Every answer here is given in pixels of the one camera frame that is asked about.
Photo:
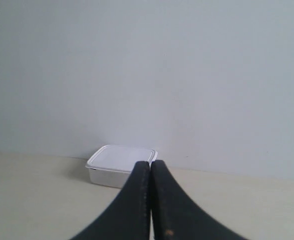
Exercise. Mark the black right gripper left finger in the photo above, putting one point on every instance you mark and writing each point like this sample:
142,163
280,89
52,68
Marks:
128,215

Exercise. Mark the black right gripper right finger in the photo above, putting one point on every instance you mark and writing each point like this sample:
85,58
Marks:
176,216

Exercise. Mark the white lidded plastic container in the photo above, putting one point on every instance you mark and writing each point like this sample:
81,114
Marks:
111,165

